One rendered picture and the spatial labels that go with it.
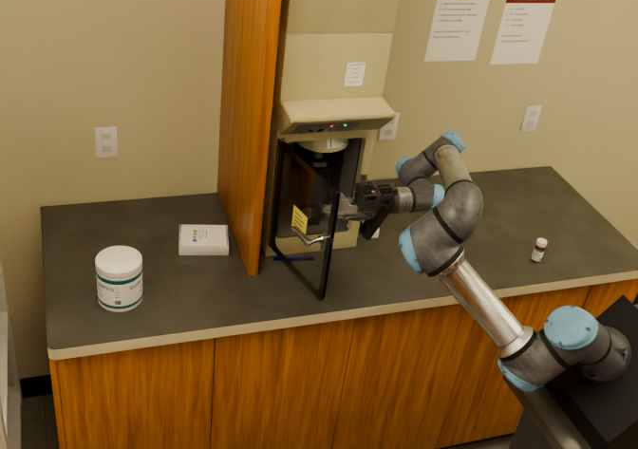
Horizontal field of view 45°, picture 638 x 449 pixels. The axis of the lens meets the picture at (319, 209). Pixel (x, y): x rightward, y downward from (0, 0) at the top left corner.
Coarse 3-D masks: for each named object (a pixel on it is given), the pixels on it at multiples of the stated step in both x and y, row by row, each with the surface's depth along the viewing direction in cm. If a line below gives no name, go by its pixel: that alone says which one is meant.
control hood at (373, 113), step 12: (288, 108) 216; (300, 108) 217; (312, 108) 218; (324, 108) 219; (336, 108) 219; (348, 108) 220; (360, 108) 221; (372, 108) 222; (384, 108) 223; (288, 120) 214; (300, 120) 212; (312, 120) 213; (324, 120) 214; (336, 120) 216; (348, 120) 217; (360, 120) 219; (372, 120) 221; (384, 120) 223; (288, 132) 221; (324, 132) 227
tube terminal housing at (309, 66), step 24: (288, 48) 211; (312, 48) 214; (336, 48) 216; (360, 48) 218; (384, 48) 221; (288, 72) 215; (312, 72) 218; (336, 72) 220; (384, 72) 225; (288, 96) 220; (312, 96) 222; (336, 96) 225; (360, 96) 227; (360, 168) 246; (264, 216) 249; (264, 240) 251; (336, 240) 257
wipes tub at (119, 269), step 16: (96, 256) 219; (112, 256) 219; (128, 256) 220; (96, 272) 218; (112, 272) 214; (128, 272) 215; (112, 288) 217; (128, 288) 218; (112, 304) 220; (128, 304) 221
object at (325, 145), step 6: (300, 144) 238; (306, 144) 237; (312, 144) 236; (318, 144) 236; (324, 144) 236; (330, 144) 237; (336, 144) 238; (342, 144) 239; (312, 150) 237; (318, 150) 236; (324, 150) 236; (330, 150) 237; (336, 150) 238
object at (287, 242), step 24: (288, 144) 223; (288, 168) 225; (312, 168) 214; (288, 192) 229; (312, 192) 217; (336, 192) 206; (288, 216) 232; (312, 216) 220; (288, 240) 236; (288, 264) 240; (312, 264) 226; (312, 288) 230
